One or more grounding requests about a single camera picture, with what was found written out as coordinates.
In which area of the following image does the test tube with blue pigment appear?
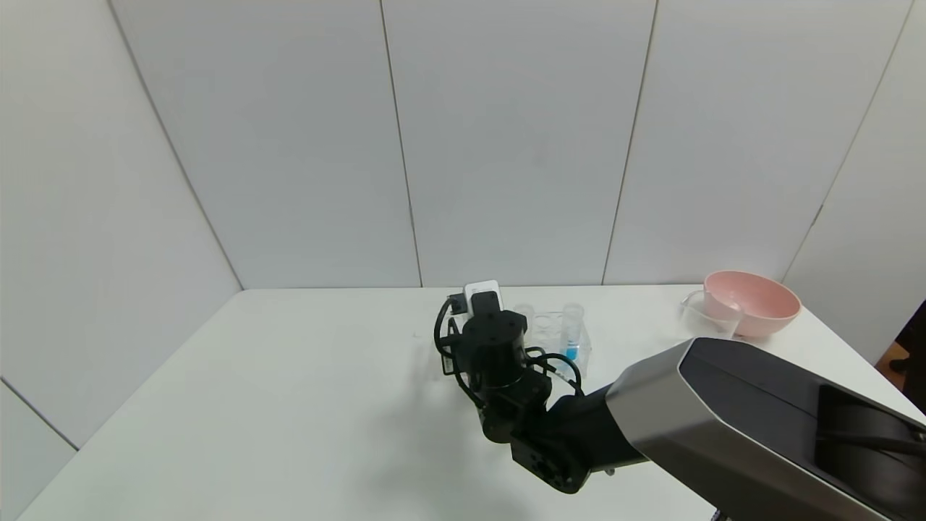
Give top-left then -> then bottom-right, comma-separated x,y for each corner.
561,302 -> 585,363

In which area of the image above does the clear plastic test tube rack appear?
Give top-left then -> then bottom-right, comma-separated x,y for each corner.
510,304 -> 592,381

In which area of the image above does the clear glass beaker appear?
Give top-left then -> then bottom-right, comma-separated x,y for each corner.
679,289 -> 744,342

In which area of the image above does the pink plastic bowl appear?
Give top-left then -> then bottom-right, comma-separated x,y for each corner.
703,271 -> 802,339

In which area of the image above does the black object beside table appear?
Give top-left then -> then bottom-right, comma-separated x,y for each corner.
888,300 -> 926,415

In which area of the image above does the black camera cable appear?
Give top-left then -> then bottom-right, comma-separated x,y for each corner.
434,295 -> 471,406

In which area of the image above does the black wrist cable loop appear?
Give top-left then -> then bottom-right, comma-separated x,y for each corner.
528,346 -> 584,397

